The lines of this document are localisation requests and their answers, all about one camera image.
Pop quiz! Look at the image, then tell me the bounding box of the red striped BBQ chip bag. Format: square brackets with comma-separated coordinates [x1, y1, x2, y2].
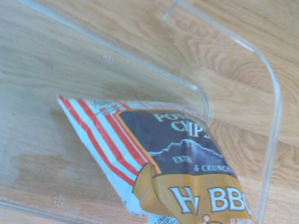
[57, 94, 259, 224]

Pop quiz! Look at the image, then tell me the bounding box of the clear plastic container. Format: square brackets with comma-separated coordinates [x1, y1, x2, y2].
[0, 0, 284, 224]

